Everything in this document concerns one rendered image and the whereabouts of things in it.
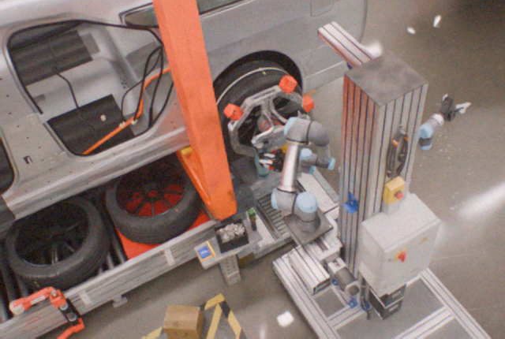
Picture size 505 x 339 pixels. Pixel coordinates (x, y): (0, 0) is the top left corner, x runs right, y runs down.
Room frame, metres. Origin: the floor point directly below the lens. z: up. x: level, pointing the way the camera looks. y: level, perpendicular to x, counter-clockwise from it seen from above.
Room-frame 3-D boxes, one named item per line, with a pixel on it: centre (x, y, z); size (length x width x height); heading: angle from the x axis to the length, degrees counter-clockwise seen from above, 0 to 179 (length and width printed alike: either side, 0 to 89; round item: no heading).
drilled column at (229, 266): (2.03, 0.29, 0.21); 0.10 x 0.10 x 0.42; 22
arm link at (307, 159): (2.28, -0.32, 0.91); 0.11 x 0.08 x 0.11; 64
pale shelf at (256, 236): (2.04, 0.26, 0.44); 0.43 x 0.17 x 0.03; 112
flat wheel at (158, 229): (2.54, 0.77, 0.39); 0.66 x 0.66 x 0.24
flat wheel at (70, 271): (2.27, 1.44, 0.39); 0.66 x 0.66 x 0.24
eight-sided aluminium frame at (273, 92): (2.69, -0.10, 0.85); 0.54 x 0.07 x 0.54; 112
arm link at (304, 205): (1.88, -0.24, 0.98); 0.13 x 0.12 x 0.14; 64
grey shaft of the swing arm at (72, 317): (1.79, 1.35, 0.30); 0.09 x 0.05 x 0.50; 112
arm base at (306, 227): (1.87, -0.25, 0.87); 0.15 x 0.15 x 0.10
